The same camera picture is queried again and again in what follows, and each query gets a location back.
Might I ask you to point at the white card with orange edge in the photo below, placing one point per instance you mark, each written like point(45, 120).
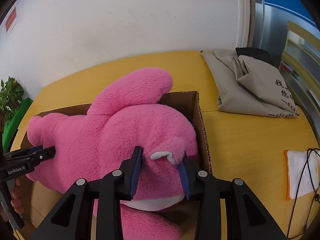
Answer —
point(297, 170)

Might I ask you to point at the large green potted plant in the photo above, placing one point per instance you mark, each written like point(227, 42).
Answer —
point(11, 92)

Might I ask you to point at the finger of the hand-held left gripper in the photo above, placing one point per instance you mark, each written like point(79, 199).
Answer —
point(43, 156)
point(27, 150)

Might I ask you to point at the glass door with blue stripe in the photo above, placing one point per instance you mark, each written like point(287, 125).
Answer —
point(275, 5)

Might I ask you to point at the pink plush toy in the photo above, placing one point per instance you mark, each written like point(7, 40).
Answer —
point(125, 130)

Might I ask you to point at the yellow shelf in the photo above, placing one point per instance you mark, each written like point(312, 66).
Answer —
point(300, 30)

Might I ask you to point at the green turf mat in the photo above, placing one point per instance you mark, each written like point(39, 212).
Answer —
point(15, 120)

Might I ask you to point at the beige cloth bag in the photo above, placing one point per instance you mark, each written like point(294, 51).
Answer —
point(240, 97)

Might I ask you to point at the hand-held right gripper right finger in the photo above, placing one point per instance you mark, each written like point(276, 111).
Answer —
point(184, 177)

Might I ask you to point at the red wall sign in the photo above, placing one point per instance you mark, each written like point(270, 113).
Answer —
point(11, 20)

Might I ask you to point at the person's left hand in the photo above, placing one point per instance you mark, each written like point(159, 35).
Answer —
point(17, 201)

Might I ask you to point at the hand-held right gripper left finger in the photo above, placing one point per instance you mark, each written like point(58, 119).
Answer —
point(136, 172)

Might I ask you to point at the black cloth item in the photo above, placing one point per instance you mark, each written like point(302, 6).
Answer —
point(260, 53)

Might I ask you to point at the brown cardboard box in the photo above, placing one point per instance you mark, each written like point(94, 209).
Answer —
point(192, 105)

